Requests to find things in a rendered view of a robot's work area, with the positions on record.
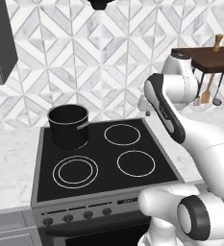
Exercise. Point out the wooden shaker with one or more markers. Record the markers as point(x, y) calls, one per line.
point(218, 43)

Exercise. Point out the grey drawer front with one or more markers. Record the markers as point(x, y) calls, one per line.
point(11, 219)

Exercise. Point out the grey cupboard door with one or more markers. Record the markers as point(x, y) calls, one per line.
point(11, 239)

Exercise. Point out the hanging wooden spatula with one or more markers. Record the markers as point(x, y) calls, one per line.
point(207, 94)

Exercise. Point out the hanging grey spatula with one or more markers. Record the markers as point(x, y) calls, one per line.
point(198, 99)

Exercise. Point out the black oven door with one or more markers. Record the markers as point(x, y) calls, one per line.
point(100, 238)

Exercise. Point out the hanging grey ladle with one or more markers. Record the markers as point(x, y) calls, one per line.
point(217, 101)

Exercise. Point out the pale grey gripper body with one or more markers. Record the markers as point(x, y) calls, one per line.
point(143, 104)

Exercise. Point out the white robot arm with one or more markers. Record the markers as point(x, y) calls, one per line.
point(209, 150)

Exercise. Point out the dark wooden wall shelf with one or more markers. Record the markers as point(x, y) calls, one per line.
point(212, 59)

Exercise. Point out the black range hood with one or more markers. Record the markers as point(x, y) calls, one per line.
point(100, 4)

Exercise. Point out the dark stove knob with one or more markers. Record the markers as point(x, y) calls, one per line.
point(88, 215)
point(68, 218)
point(107, 211)
point(47, 221)

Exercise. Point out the black cooking pot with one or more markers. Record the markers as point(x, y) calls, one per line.
point(68, 131)

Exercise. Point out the grey stove with black hob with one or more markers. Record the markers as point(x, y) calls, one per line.
point(110, 166)

